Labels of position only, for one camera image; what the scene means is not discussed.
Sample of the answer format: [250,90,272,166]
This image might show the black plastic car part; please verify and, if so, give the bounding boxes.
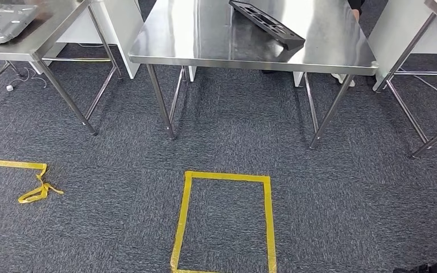
[228,0,307,52]

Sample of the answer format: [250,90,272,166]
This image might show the yellow floor tape square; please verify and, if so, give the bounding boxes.
[0,159,65,204]
[170,170,278,273]

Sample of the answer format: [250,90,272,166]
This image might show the white board panel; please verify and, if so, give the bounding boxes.
[367,0,437,91]
[30,0,145,80]

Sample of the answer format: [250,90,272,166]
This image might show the person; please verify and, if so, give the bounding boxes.
[331,0,366,88]

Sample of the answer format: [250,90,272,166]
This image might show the grey metal plate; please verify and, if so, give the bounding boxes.
[0,3,40,45]

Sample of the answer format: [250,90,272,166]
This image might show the thin white floor cable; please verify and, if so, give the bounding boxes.
[6,65,48,92]

